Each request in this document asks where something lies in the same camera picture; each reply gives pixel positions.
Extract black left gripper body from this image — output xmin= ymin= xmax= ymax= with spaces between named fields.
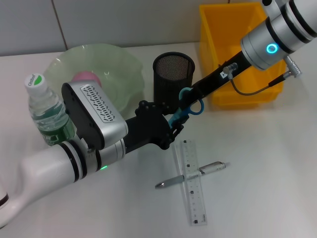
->
xmin=124 ymin=100 xmax=172 ymax=154

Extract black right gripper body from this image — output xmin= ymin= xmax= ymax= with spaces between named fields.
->
xmin=192 ymin=50 xmax=253 ymax=97

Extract blue capped scissors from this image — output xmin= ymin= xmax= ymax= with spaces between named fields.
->
xmin=168 ymin=86 xmax=205 ymax=127

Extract silver white pen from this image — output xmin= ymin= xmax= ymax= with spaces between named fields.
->
xmin=155 ymin=161 xmax=230 ymax=189

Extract clear plastic ruler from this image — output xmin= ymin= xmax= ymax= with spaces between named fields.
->
xmin=173 ymin=139 xmax=208 ymax=226

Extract pink toy peach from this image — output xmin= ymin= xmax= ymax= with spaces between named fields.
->
xmin=71 ymin=71 xmax=102 ymax=88

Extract clear green-label water bottle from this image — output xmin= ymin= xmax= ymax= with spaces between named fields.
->
xmin=24 ymin=73 xmax=76 ymax=147

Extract black mesh pen holder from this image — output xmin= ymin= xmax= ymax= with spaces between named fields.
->
xmin=153 ymin=51 xmax=196 ymax=115

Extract pale green wavy fruit plate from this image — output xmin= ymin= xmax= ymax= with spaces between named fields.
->
xmin=46 ymin=43 xmax=146 ymax=119

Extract yellow plastic bin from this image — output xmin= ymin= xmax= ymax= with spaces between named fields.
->
xmin=199 ymin=2 xmax=288 ymax=107

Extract right gripper cable with plug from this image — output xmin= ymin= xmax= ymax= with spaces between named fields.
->
xmin=222 ymin=56 xmax=303 ymax=96

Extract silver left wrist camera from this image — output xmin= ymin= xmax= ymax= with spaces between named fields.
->
xmin=61 ymin=81 xmax=129 ymax=151

